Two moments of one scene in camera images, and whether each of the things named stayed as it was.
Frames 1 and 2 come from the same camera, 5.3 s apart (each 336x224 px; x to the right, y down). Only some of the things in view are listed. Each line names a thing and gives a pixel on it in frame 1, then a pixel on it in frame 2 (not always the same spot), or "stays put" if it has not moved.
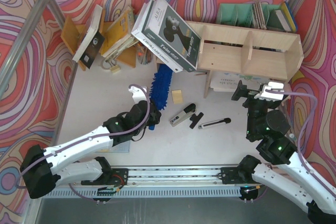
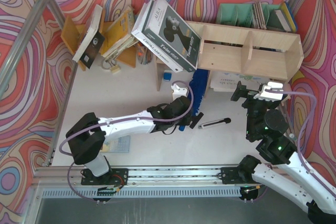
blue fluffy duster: x=160 y=89 → x=198 y=84
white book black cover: x=92 y=41 stays put
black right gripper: x=250 y=102 stays put
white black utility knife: x=214 y=123 stays put
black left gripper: x=154 y=116 → x=187 y=118
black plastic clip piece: x=195 y=119 stays put
